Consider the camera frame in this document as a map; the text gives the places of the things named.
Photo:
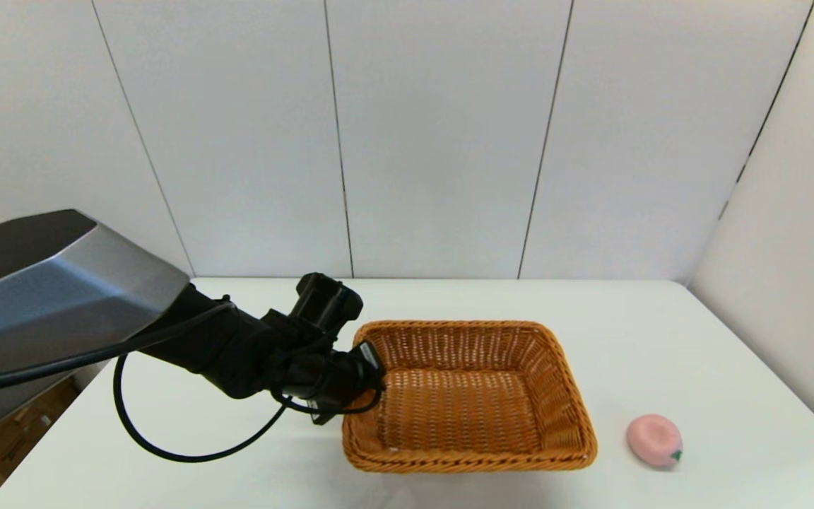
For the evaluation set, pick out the orange woven wicker basket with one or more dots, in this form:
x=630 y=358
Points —
x=463 y=417

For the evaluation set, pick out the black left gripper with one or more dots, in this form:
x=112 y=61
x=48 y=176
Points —
x=308 y=371

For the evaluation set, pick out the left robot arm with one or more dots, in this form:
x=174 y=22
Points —
x=61 y=297

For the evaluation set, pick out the pink toy peach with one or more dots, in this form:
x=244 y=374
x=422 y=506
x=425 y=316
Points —
x=653 y=440

